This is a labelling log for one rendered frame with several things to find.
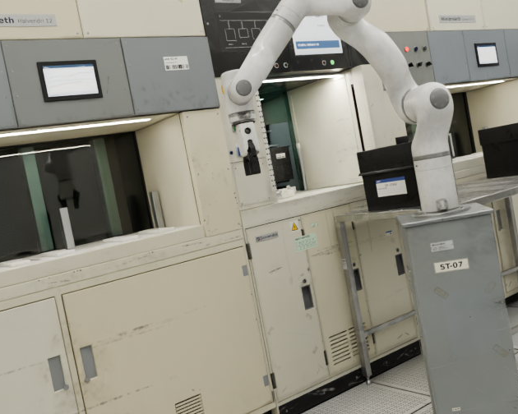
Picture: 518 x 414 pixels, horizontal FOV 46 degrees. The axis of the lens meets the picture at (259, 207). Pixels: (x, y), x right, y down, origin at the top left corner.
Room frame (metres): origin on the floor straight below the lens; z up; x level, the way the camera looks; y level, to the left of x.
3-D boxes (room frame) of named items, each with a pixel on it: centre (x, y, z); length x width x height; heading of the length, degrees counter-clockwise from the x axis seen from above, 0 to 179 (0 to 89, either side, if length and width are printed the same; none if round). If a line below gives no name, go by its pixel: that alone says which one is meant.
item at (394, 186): (2.53, -0.64, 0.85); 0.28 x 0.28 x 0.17; 44
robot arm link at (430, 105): (1.97, -0.60, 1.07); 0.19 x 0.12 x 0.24; 10
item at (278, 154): (3.23, -0.07, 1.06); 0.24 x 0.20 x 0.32; 126
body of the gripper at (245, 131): (1.89, 0.00, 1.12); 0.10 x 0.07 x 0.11; 11
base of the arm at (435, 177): (2.00, -0.59, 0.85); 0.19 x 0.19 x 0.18
